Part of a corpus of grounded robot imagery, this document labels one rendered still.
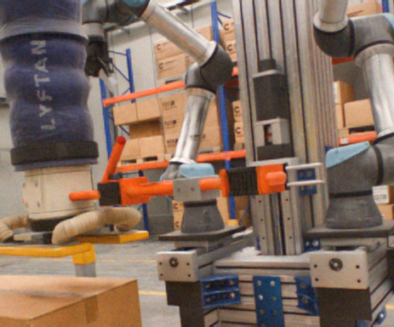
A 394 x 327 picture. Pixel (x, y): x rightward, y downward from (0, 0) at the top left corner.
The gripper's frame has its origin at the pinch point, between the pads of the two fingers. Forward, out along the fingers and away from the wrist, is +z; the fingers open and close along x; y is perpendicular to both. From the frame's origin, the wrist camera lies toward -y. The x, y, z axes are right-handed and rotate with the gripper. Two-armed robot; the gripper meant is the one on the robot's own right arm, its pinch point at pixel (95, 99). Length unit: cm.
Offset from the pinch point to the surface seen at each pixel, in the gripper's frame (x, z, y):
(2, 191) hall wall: 856, 15, 616
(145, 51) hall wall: 543, -262, 808
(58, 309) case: -24, 57, -49
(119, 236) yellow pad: -33, 42, -34
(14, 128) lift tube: -14, 13, -47
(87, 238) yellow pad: -20, 43, -33
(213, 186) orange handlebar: -68, 32, -48
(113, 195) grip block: -41, 32, -45
